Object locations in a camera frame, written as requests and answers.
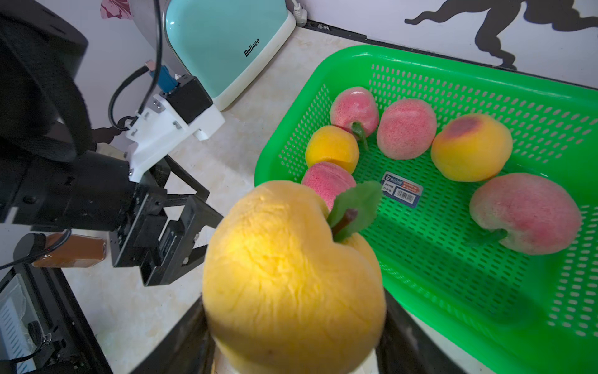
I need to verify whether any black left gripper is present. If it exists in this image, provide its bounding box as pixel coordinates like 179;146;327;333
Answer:
110;156;223;287

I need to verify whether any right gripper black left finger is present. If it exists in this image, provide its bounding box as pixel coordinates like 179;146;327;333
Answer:
132;297;215;374

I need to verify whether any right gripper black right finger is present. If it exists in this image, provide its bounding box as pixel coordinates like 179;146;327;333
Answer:
375;291;464;374

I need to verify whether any small pink peach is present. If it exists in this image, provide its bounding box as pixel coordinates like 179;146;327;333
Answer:
470;173;582;256

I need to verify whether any yellow peach with red blush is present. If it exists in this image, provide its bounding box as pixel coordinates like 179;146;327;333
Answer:
431;114;513;182

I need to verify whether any large pink peach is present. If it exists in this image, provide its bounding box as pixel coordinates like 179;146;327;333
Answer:
377;99;438;160

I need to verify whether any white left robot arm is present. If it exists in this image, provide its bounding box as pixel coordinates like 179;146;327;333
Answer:
1;1;224;286

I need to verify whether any green plastic basket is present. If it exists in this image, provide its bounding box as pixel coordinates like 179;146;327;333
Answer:
254;45;597;373

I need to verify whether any basket barcode sticker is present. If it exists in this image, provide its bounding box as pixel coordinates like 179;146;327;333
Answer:
381;171;424;209

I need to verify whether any brown spice jar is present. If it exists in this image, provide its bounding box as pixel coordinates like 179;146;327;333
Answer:
13;233;106;268

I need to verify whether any mint green toaster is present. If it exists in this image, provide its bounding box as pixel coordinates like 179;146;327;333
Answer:
128;0;297;112

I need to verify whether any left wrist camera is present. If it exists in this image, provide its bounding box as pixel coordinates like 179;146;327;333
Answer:
126;75;225;183

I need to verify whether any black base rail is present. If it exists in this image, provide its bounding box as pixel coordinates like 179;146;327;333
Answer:
1;265;112;374

